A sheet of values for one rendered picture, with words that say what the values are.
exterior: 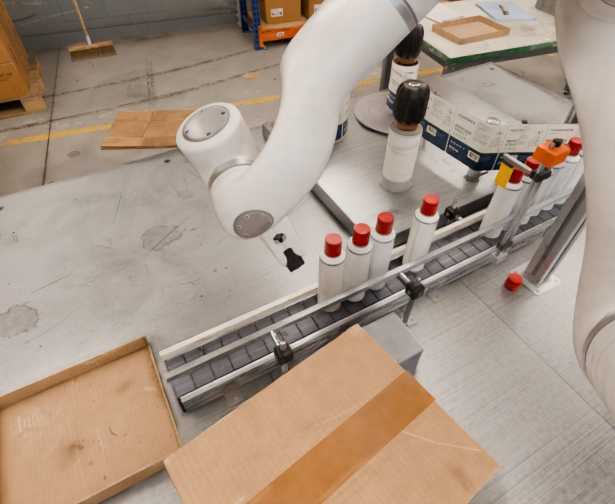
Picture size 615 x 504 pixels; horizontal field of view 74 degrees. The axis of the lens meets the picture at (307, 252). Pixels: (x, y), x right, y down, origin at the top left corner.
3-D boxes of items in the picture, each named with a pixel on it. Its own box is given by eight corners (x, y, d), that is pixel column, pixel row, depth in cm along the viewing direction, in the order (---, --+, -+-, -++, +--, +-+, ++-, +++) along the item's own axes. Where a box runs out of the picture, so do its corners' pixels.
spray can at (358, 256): (356, 281, 95) (365, 215, 79) (369, 297, 91) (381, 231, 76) (337, 290, 93) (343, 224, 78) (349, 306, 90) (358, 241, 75)
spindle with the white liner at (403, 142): (398, 170, 124) (417, 72, 102) (417, 187, 118) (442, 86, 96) (373, 179, 121) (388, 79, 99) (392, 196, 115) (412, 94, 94)
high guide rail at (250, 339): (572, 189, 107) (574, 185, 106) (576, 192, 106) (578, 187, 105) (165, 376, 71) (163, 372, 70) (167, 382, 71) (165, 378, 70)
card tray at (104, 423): (149, 344, 89) (144, 334, 86) (186, 456, 73) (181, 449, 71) (-6, 410, 79) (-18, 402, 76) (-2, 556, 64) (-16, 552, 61)
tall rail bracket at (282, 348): (280, 358, 87) (275, 314, 75) (296, 386, 82) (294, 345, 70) (266, 364, 86) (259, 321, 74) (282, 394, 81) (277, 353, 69)
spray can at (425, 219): (414, 253, 100) (433, 187, 85) (428, 267, 97) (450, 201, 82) (397, 261, 99) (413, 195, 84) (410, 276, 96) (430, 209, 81)
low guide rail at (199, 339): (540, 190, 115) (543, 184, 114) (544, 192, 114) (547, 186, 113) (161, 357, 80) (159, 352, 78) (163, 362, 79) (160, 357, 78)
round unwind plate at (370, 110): (404, 87, 161) (404, 84, 160) (458, 123, 143) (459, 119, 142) (338, 106, 151) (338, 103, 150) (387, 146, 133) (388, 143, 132)
